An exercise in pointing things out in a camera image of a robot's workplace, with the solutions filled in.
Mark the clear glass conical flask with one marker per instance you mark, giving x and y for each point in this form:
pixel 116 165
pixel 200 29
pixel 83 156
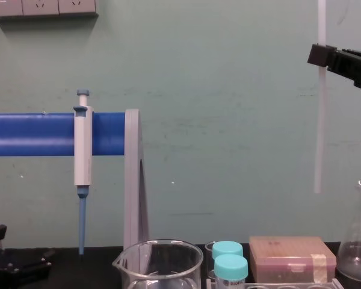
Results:
pixel 359 241

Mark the beige tape strip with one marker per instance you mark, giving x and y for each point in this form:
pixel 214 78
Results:
pixel 319 268

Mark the white stirring rod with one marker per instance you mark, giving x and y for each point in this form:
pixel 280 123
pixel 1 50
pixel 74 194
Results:
pixel 321 126

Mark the pink pipette tip box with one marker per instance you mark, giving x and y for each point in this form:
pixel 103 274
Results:
pixel 282 259

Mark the teal capped sample tube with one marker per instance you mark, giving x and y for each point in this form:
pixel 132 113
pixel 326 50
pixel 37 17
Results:
pixel 231 269
pixel 227 249

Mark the blue pipette stand bar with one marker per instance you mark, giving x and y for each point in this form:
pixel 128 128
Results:
pixel 30 134

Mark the clear plastic tube rack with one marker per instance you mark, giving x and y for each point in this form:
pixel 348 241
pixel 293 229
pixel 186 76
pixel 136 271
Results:
pixel 288 286

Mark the large clear glass beaker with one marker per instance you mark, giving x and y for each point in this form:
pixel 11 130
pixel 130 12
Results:
pixel 159 268

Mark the grey wall socket panel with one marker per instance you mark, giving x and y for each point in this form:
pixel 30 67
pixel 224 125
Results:
pixel 42 7

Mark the white and blue pipette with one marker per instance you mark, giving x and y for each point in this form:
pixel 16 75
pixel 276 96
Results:
pixel 83 150

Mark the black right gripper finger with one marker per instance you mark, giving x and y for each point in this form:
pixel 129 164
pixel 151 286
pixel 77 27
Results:
pixel 350 51
pixel 349 67

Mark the small clear glass beaker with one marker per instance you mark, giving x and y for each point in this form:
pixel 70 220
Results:
pixel 210 259

